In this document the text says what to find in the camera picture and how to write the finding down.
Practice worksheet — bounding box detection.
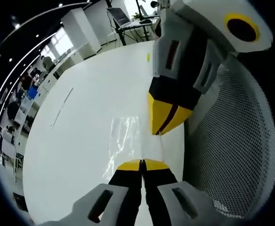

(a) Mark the blue bag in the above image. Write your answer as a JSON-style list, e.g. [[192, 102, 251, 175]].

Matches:
[[26, 85, 40, 101]]

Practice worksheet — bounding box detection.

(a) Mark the grey laptop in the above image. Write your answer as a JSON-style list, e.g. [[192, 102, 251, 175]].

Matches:
[[106, 7, 133, 27]]

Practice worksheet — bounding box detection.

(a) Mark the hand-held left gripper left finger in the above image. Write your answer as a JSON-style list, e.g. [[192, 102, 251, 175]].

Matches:
[[37, 159, 143, 226]]

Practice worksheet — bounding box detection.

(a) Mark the long white counter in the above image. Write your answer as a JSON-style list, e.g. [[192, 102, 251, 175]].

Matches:
[[40, 50, 88, 95]]

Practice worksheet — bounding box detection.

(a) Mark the laptop on black desk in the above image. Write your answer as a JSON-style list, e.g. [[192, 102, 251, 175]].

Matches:
[[106, 0, 154, 47]]

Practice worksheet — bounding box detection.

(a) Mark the clear resealable plastic bag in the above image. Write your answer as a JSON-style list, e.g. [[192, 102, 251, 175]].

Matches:
[[102, 115, 167, 181]]

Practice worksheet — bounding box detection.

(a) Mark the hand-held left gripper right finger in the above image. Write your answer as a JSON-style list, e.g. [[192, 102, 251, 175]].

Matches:
[[143, 159, 220, 226]]

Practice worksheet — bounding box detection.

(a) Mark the group of round ceiling spotlights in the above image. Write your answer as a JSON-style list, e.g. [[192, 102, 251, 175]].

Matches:
[[0, 2, 64, 71]]

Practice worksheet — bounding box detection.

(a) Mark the white square pillar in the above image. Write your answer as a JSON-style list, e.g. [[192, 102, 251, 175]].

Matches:
[[61, 8, 102, 60]]

